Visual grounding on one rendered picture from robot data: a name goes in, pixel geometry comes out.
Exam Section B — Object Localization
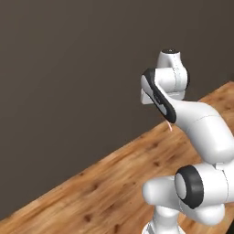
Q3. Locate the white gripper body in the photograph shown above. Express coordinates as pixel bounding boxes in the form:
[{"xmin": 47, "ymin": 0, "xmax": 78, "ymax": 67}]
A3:
[{"xmin": 140, "ymin": 88, "xmax": 157, "ymax": 106}]

